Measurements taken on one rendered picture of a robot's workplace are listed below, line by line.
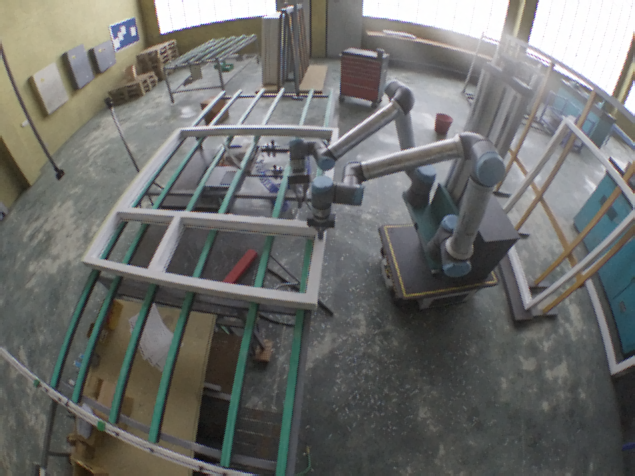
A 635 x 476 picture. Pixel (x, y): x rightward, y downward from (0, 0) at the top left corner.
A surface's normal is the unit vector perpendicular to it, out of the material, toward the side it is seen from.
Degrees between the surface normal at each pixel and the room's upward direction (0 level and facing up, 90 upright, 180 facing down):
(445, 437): 0
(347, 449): 0
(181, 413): 0
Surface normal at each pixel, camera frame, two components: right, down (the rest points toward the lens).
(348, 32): -0.09, 0.78
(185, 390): 0.00, -0.62
